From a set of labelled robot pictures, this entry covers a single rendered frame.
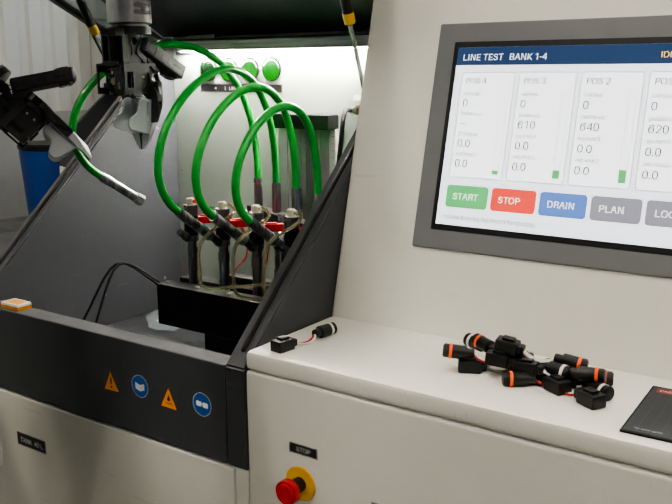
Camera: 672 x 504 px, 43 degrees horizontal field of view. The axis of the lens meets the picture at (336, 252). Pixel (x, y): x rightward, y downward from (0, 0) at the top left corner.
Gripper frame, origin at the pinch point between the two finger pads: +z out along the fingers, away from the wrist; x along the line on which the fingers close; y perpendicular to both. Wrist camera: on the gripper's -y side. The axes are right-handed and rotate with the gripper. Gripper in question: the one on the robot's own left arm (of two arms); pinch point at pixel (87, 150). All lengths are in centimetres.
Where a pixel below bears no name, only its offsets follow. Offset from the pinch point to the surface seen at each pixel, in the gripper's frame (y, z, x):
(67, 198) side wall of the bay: 7.0, 2.5, -21.8
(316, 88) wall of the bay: -41.3, 23.7, -3.0
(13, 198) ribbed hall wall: -17, -60, -709
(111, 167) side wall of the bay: -4.6, 4.4, -27.4
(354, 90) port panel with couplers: -44, 29, 5
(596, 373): -11, 66, 72
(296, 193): -19.3, 33.1, 7.9
